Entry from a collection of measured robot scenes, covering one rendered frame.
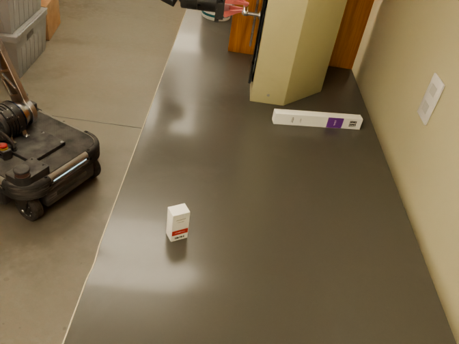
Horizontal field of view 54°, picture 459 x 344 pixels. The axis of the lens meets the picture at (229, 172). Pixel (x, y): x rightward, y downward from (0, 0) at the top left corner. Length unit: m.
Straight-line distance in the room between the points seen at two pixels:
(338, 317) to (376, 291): 0.12
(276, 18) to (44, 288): 1.43
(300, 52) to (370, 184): 0.46
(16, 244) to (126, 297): 1.47
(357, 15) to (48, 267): 1.63
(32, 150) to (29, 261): 0.54
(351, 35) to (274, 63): 0.48
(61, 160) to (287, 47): 1.34
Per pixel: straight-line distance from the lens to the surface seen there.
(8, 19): 3.40
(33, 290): 2.11
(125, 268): 0.92
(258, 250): 0.98
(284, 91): 1.47
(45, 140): 2.45
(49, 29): 4.16
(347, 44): 1.83
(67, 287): 2.10
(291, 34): 1.39
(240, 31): 1.78
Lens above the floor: 1.65
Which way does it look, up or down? 38 degrees down
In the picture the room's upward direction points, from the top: 10 degrees clockwise
